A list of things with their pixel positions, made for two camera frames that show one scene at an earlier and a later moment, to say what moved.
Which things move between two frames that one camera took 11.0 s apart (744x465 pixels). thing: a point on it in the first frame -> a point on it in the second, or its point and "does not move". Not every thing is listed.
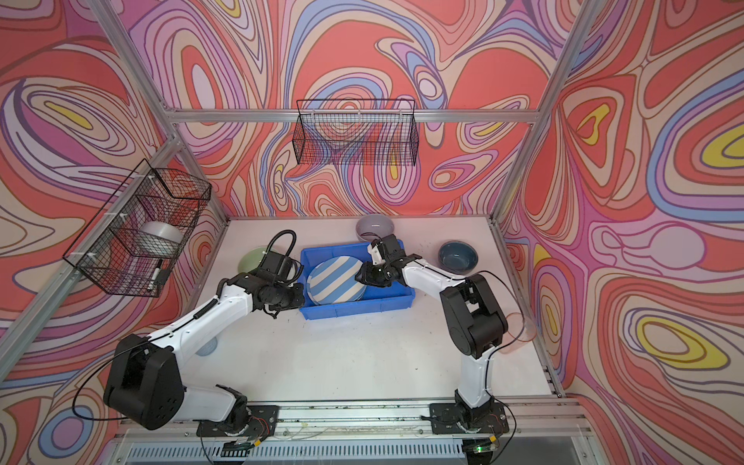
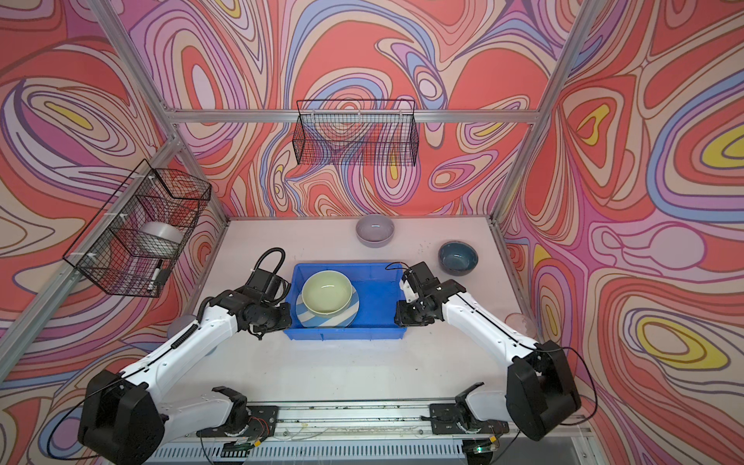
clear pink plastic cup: x=519 y=329 does not move
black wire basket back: x=356 y=132 does not move
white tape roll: x=159 y=238 does not move
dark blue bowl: x=457 y=257 does not move
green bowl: x=251 y=260 -> x=326 y=293
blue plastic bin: x=310 y=310 -> x=379 y=284
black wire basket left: x=136 y=235 does not move
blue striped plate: x=332 y=281 -> x=312 y=320
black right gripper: x=366 y=275 -> x=403 y=318
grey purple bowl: x=373 y=227 does not move
